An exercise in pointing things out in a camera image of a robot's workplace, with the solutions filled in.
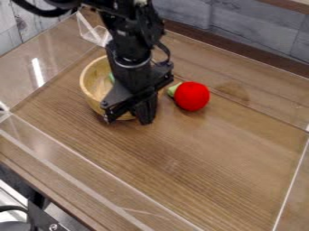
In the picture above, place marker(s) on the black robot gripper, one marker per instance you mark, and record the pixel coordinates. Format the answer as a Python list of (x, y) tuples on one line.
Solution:
[(133, 93)]

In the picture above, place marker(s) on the green rectangular stick block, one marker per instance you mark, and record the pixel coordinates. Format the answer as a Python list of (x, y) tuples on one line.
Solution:
[(111, 78)]

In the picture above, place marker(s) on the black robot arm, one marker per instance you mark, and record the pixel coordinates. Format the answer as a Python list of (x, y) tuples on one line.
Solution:
[(136, 29)]

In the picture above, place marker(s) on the light wooden bowl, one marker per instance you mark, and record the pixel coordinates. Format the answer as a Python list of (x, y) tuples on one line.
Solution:
[(95, 84)]

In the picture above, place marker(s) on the red toy strawberry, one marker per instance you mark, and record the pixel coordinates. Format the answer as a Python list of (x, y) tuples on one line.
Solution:
[(191, 95)]

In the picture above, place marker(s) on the clear acrylic corner bracket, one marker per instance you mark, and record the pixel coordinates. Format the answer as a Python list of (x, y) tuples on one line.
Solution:
[(96, 35)]

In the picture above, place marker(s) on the black metal table bracket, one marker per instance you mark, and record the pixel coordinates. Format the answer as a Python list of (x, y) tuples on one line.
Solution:
[(41, 222)]

